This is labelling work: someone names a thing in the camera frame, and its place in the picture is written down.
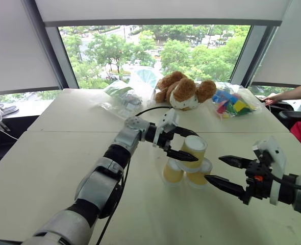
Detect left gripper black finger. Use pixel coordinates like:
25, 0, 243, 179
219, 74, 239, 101
177, 126, 200, 138
166, 149, 199, 163

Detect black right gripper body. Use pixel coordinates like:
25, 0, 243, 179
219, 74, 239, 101
241, 159, 274, 206

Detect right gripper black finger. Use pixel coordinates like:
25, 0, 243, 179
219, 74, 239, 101
204, 175, 247, 198
218, 155, 254, 170

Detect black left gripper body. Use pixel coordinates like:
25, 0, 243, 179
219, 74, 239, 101
156, 126, 182, 154

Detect yellow paper cup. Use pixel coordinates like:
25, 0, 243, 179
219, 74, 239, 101
162, 159, 186, 188
185, 158, 214, 192
178, 135, 208, 174

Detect bystander bare hand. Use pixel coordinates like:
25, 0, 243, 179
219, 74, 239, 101
262, 92, 285, 106

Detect brown plush teddy bear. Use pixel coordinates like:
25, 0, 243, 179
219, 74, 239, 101
154, 70, 217, 111

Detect plastic bag of colourful blocks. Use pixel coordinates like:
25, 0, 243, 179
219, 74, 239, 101
211, 81, 265, 123

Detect clear plastic bag green contents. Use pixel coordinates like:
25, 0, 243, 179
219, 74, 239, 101
89, 80, 157, 119

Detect black office chair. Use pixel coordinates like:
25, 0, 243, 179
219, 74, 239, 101
255, 94, 301, 131

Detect white roller blind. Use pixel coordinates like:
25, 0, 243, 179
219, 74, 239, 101
0, 0, 62, 97
34, 0, 293, 28
249, 0, 301, 88

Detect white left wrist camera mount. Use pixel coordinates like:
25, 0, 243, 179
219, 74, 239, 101
152, 108, 180, 148

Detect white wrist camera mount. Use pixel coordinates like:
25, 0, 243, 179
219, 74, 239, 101
152, 108, 180, 148
252, 136, 287, 206

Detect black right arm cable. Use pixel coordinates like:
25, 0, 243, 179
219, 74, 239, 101
266, 168, 301, 191

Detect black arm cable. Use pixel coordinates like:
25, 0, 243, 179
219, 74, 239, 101
96, 106, 172, 245
266, 168, 301, 191

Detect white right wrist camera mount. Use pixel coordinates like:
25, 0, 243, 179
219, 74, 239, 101
252, 136, 287, 206

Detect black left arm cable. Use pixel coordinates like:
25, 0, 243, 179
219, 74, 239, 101
96, 106, 172, 245

